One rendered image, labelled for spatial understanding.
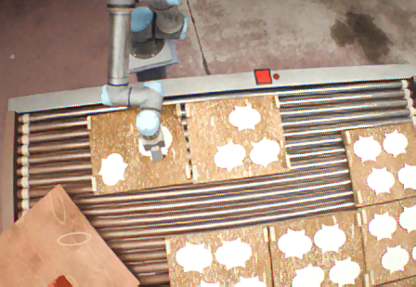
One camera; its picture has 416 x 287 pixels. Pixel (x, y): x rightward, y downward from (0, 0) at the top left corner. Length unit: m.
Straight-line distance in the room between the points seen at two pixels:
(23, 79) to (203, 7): 1.53
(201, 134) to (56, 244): 0.75
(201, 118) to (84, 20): 1.74
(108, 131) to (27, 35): 1.75
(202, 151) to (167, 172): 0.17
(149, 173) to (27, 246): 0.59
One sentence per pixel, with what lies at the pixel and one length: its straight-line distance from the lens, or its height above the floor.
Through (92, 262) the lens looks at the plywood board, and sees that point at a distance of 1.45.
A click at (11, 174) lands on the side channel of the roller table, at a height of 0.95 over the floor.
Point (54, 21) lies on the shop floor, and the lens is 3.16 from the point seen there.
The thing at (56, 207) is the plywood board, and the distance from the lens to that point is 1.50.
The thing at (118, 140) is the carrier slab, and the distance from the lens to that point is 1.59.
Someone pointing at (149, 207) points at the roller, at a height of 0.92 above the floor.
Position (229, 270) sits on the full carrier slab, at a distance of 1.52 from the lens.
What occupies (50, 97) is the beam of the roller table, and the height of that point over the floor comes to 0.92.
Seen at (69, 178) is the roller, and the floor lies 0.92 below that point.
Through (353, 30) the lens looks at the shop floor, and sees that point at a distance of 3.24.
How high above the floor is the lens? 2.44
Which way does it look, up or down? 73 degrees down
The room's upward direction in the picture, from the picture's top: 10 degrees clockwise
